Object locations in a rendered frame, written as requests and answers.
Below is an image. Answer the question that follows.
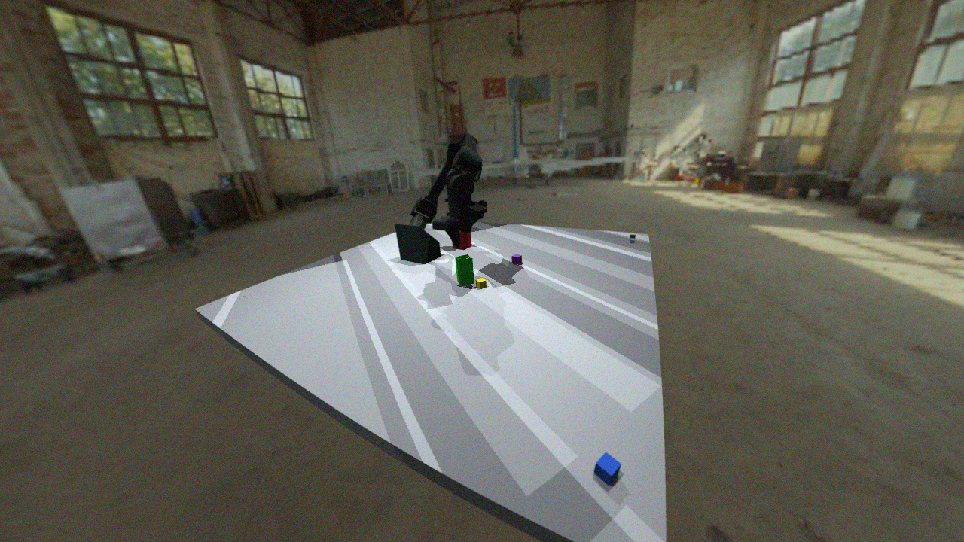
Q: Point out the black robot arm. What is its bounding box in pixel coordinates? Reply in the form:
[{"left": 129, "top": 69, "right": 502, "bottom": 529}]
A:
[{"left": 409, "top": 132, "right": 487, "bottom": 229}]

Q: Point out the blue block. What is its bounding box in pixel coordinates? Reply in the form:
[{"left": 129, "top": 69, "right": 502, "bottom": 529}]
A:
[{"left": 594, "top": 452, "right": 621, "bottom": 486}]

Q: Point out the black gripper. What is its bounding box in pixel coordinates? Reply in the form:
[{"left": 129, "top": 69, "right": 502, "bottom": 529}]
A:
[{"left": 432, "top": 195, "right": 476, "bottom": 248}]

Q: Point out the green block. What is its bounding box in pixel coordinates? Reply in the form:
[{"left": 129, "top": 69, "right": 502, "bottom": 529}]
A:
[
  {"left": 455, "top": 254, "right": 474, "bottom": 273},
  {"left": 456, "top": 270, "right": 474, "bottom": 286}
]

